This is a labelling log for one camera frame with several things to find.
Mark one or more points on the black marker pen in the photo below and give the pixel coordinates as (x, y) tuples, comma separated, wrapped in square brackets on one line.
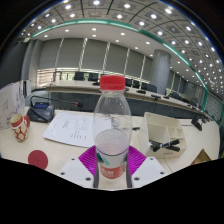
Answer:
[(165, 145)]

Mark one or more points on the row of black office chairs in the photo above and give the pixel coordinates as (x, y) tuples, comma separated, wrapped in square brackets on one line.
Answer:
[(80, 76)]

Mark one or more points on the flat round red coaster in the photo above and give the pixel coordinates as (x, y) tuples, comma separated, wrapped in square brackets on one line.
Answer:
[(38, 159)]

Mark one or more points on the clear red-capped water bottle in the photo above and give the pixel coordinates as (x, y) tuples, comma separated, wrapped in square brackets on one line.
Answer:
[(111, 146)]

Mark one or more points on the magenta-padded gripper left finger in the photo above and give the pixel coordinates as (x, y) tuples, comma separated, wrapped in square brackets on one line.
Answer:
[(76, 170)]

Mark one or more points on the recessed ceiling lights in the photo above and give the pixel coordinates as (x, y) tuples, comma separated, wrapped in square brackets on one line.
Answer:
[(96, 2)]

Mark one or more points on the red and brown cardboard box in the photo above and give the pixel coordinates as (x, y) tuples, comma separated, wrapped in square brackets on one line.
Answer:
[(201, 157)]

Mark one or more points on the printed white paper sheet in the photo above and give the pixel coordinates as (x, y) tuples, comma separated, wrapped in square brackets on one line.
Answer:
[(70, 130)]

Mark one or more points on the red and white mug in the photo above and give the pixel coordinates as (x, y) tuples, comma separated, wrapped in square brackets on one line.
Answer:
[(20, 130)]

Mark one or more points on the white copy paper carton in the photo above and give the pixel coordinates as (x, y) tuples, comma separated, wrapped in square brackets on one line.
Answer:
[(10, 106)]

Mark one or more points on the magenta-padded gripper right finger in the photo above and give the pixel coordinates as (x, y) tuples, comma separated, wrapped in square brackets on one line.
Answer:
[(148, 170)]

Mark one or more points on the white desk organizer box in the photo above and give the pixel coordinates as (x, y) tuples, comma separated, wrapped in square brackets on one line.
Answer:
[(160, 130)]

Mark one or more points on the long curved conference desk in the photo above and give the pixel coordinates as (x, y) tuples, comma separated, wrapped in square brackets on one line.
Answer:
[(66, 95)]

